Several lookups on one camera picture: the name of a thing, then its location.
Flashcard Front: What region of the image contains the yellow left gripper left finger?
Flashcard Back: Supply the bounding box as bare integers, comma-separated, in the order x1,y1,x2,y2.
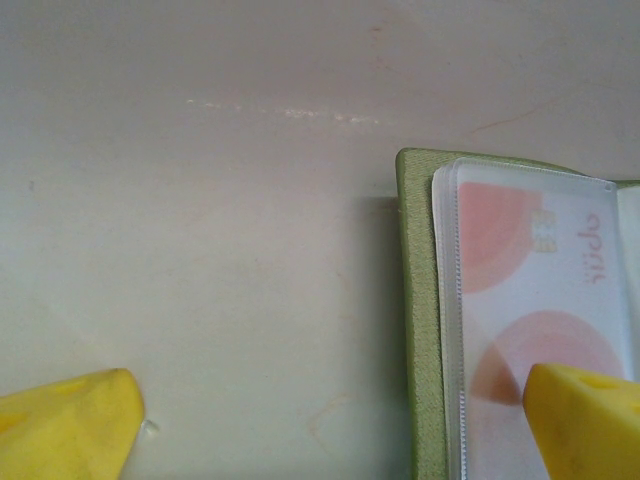
0,368,147,480

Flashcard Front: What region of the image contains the green card holder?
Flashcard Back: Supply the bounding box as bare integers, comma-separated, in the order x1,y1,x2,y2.
394,146,640,480

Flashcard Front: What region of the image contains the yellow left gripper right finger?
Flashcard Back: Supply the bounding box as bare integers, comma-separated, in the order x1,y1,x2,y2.
522,362,640,480

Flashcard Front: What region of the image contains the red white april card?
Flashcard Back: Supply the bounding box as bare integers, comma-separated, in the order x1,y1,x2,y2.
452,179,624,480

